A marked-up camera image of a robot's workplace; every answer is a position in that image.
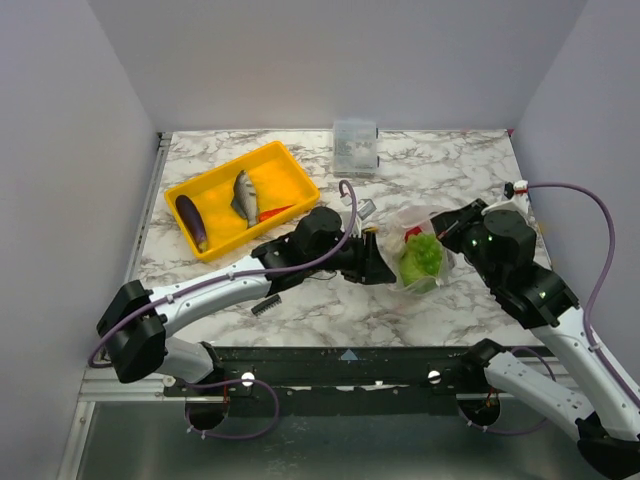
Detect red tomato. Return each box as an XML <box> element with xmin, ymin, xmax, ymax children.
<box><xmin>404</xmin><ymin>226</ymin><xmax>422</xmax><ymax>243</ymax></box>

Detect yellow plastic tray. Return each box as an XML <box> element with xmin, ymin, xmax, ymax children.
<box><xmin>164</xmin><ymin>141</ymin><xmax>320</xmax><ymax>262</ymax></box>

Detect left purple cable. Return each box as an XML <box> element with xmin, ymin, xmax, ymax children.
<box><xmin>87</xmin><ymin>179</ymin><xmax>359</xmax><ymax>441</ymax></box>

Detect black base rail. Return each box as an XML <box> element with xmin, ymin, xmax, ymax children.
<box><xmin>102</xmin><ymin>342</ymin><xmax>531</xmax><ymax>419</ymax></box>

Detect orange carrot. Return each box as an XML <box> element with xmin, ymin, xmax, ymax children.
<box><xmin>258</xmin><ymin>205</ymin><xmax>291</xmax><ymax>223</ymax></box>

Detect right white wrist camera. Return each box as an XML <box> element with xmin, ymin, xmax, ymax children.
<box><xmin>482</xmin><ymin>180</ymin><xmax>530</xmax><ymax>217</ymax></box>

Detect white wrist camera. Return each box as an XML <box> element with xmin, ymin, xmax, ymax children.
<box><xmin>357</xmin><ymin>199</ymin><xmax>377</xmax><ymax>221</ymax></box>
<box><xmin>482</xmin><ymin>180</ymin><xmax>530</xmax><ymax>217</ymax></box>

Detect purple eggplant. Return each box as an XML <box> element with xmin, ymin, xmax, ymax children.
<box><xmin>175</xmin><ymin>195</ymin><xmax>208</xmax><ymax>253</ymax></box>

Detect black chip comb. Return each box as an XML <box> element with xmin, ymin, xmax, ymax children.
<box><xmin>251</xmin><ymin>294</ymin><xmax>282</xmax><ymax>317</ymax></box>

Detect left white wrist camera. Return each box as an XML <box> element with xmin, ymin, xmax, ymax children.
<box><xmin>357</xmin><ymin>199</ymin><xmax>377</xmax><ymax>221</ymax></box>

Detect green cabbage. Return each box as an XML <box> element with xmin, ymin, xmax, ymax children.
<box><xmin>399</xmin><ymin>245</ymin><xmax>442</xmax><ymax>294</ymax></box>

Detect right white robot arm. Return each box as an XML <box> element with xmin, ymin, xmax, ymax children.
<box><xmin>431</xmin><ymin>199</ymin><xmax>639</xmax><ymax>479</ymax></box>

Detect grey fish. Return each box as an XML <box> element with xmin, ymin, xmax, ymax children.
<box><xmin>231</xmin><ymin>170</ymin><xmax>259</xmax><ymax>228</ymax></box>

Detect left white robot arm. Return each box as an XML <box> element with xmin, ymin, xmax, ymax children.
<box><xmin>97</xmin><ymin>207</ymin><xmax>396</xmax><ymax>395</ymax></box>

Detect clear zip top bag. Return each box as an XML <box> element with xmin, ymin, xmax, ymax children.
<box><xmin>382</xmin><ymin>204</ymin><xmax>455</xmax><ymax>296</ymax></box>

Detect green grapes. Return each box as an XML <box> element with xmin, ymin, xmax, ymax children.
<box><xmin>406</xmin><ymin>233</ymin><xmax>443</xmax><ymax>276</ymax></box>

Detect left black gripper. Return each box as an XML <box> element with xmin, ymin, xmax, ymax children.
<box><xmin>306</xmin><ymin>230</ymin><xmax>396</xmax><ymax>285</ymax></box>

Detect clear plastic screw box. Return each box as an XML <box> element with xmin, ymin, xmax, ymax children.
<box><xmin>332</xmin><ymin>119</ymin><xmax>379</xmax><ymax>176</ymax></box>

